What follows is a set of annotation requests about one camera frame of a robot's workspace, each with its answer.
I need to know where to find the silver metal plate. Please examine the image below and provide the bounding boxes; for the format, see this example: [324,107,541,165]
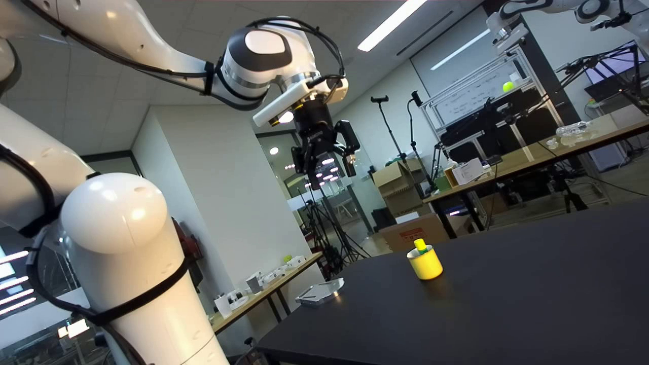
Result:
[293,276,347,311]

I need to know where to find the black tripod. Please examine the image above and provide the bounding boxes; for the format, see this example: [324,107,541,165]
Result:
[300,181,374,280]

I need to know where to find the black light stand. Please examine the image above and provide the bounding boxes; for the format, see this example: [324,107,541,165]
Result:
[369,93,408,169]

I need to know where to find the stacked cardboard boxes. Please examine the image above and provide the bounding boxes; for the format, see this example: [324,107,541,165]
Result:
[372,158,427,218]

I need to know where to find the low wooden side table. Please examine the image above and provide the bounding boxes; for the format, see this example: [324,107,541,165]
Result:
[209,250,324,337]

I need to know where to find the cardboard box with red label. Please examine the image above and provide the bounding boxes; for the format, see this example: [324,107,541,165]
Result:
[377,216,452,256]

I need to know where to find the long wooden desk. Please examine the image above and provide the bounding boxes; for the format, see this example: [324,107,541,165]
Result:
[421,116,649,240]

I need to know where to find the yellow cup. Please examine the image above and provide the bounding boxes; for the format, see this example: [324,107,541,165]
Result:
[405,247,446,281]

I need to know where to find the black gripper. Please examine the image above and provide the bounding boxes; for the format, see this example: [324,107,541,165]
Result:
[292,100,342,190]

